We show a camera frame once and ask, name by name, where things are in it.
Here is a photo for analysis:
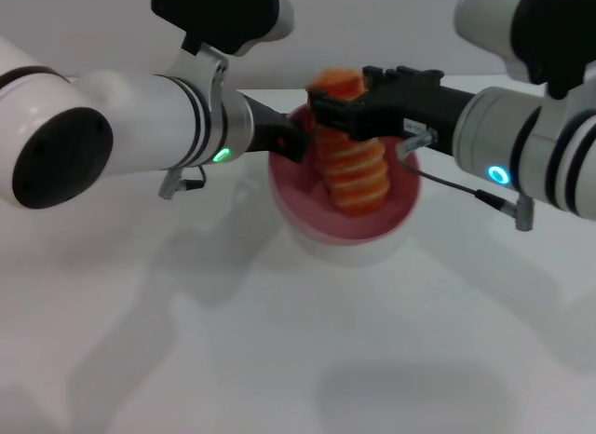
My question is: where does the orange striped toy bread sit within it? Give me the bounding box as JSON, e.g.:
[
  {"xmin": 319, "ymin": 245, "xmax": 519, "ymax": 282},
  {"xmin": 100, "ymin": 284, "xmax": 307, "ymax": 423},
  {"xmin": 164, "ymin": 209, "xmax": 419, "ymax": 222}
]
[{"xmin": 305, "ymin": 68, "xmax": 393, "ymax": 217}]

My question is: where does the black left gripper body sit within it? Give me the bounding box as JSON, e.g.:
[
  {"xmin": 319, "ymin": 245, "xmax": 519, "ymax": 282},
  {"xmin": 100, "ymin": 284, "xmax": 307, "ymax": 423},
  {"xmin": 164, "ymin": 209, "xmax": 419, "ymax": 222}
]
[{"xmin": 239, "ymin": 92, "xmax": 291, "ymax": 158}]

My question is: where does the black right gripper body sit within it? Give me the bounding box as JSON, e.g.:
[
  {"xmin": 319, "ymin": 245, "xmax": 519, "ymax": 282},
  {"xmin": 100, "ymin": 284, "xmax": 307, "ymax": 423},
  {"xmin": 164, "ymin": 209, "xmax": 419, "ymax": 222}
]
[{"xmin": 348, "ymin": 66, "xmax": 476, "ymax": 156}]

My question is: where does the pink plastic bowl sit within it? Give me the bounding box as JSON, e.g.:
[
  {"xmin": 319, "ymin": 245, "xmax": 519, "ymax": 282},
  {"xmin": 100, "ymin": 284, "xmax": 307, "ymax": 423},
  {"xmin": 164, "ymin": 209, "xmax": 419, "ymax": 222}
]
[{"xmin": 266, "ymin": 102, "xmax": 423, "ymax": 268}]

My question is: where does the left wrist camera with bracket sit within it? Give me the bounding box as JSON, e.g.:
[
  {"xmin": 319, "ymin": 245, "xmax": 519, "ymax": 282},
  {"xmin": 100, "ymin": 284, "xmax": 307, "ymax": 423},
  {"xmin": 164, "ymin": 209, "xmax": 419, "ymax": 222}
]
[{"xmin": 149, "ymin": 0, "xmax": 296, "ymax": 107}]

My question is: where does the left arm cable with connector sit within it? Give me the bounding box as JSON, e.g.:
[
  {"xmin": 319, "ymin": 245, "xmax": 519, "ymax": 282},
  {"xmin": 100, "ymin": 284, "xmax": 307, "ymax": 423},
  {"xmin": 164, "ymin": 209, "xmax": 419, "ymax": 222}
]
[{"xmin": 157, "ymin": 165, "xmax": 209, "ymax": 201}]

